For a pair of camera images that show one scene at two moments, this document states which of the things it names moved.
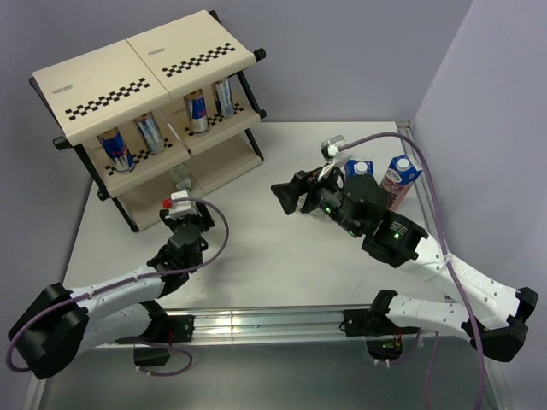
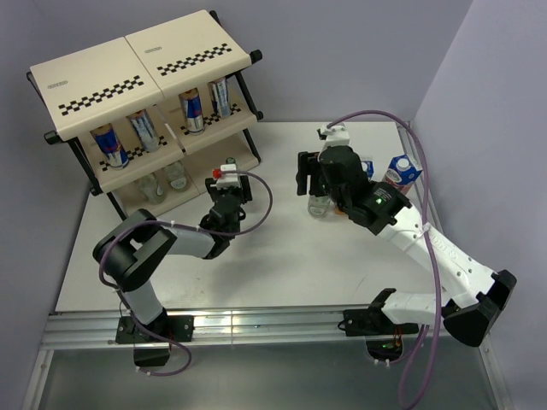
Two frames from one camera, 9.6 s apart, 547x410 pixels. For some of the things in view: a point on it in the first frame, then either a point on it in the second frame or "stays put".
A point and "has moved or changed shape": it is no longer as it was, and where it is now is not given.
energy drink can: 150,132 has moved or changed shape
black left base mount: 171,328 stays put
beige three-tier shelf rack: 167,111 stays put
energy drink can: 196,104 has moved or changed shape
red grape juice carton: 401,172 stays put
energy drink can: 117,151 has moved or changed shape
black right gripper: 302,182 → 308,164
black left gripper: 204,220 → 244,192
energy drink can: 223,97 stays put
